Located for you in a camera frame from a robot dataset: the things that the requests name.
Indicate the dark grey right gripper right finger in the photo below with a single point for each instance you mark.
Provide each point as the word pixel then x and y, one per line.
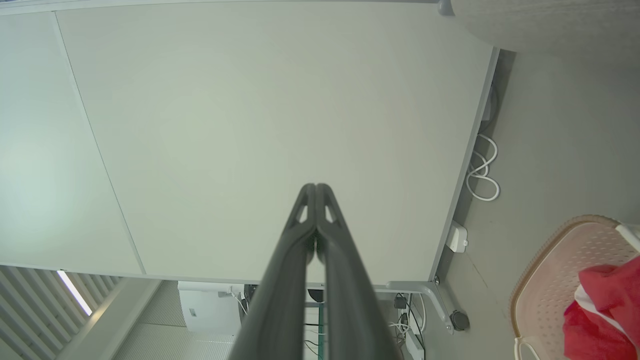
pixel 350 300

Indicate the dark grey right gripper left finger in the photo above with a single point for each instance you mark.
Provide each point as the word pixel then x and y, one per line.
pixel 280 300

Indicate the red knit sweater white stripes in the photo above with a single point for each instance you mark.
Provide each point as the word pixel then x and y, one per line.
pixel 590 335

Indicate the black power adapter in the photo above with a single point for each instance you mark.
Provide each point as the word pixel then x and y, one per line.
pixel 400 301

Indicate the white cabinet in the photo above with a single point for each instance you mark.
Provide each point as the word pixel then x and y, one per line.
pixel 205 307

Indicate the white power strip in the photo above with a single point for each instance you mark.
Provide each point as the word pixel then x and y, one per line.
pixel 414 344

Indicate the grey partition foot with caster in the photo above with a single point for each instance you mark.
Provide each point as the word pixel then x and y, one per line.
pixel 427 292

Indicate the black caster wheel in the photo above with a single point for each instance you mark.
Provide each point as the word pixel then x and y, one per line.
pixel 459 320

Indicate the large white partition panel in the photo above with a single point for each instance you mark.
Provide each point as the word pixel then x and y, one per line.
pixel 280 110

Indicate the white perforated laundry basket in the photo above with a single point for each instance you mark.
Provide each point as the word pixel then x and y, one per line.
pixel 550 280

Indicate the long ceiling light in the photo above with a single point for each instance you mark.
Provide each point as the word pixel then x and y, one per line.
pixel 75 292

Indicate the plain red garment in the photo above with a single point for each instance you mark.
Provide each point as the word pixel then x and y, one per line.
pixel 617 287

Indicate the grey partition post foot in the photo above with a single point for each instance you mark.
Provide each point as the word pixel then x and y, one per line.
pixel 445 6

